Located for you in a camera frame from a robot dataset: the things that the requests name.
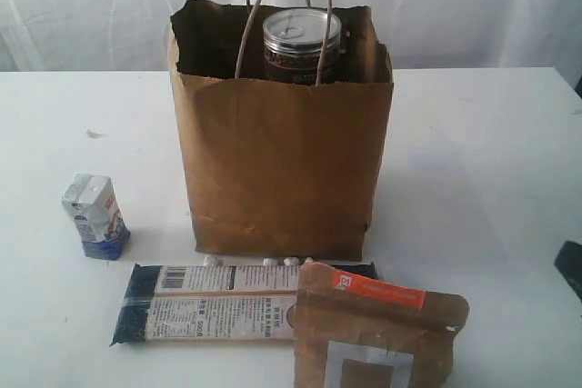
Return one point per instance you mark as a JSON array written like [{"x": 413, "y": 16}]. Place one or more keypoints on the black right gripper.
[{"x": 569, "y": 263}]

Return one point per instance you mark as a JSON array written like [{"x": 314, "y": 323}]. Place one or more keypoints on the brown kraft stand-up pouch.
[{"x": 355, "y": 331}]

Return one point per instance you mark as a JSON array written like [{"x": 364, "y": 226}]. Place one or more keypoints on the dark grain can silver lid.
[{"x": 301, "y": 45}]

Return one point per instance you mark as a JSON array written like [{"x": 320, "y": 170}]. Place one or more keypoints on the white blue milk carton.
[{"x": 91, "y": 204}]

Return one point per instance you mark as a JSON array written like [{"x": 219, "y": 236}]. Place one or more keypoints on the black rice vacuum pack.
[{"x": 233, "y": 303}]

